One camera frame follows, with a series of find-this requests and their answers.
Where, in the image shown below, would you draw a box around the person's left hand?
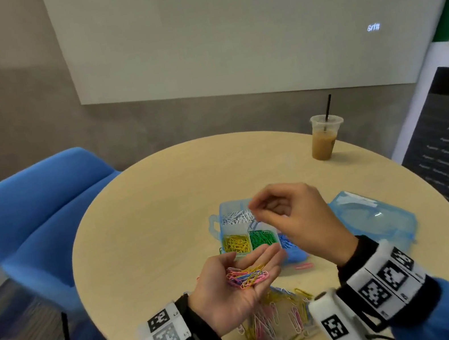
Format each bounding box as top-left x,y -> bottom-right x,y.
180,239 -> 299,340

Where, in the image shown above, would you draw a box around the person's right hand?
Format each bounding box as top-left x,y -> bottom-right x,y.
245,170 -> 365,282

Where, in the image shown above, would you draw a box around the bunch of blue paper clips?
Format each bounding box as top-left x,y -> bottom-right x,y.
280,233 -> 302,255

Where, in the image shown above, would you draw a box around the paperclips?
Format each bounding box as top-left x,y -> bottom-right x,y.
225,261 -> 273,293

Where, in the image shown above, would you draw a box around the bunch of green paper clips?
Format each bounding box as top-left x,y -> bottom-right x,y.
248,225 -> 279,250

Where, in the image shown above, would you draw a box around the bunch of yellow paper clips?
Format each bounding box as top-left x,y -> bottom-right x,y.
222,232 -> 252,257

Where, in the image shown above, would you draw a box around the pile of coloured paper clips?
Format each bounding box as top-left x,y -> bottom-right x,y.
228,260 -> 329,340

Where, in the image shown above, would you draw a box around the blue compartment organizer box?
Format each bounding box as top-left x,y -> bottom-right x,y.
205,189 -> 309,279

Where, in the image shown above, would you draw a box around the blue transparent box lid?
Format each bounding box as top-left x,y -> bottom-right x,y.
326,179 -> 423,264

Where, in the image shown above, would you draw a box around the left wrist marker band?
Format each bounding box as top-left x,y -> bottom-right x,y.
132,300 -> 193,340

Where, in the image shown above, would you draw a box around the wrist marker band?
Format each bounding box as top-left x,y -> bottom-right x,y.
132,300 -> 193,340
338,234 -> 434,328

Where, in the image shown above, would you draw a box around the iced coffee plastic cup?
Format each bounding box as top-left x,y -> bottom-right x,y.
304,111 -> 351,164

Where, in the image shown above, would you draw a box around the right wrist marker band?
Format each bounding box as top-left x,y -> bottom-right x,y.
338,234 -> 434,328

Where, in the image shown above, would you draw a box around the round wooden table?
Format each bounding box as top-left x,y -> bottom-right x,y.
53,94 -> 449,340

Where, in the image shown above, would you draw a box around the black drinking straw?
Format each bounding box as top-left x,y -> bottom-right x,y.
320,93 -> 337,123

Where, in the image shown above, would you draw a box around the blue upholstered chair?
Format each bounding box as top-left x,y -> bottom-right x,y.
0,140 -> 152,340

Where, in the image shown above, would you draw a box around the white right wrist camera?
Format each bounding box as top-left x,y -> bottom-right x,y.
305,284 -> 372,340

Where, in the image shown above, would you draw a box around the white wall board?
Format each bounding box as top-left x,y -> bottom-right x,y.
41,0 -> 449,145

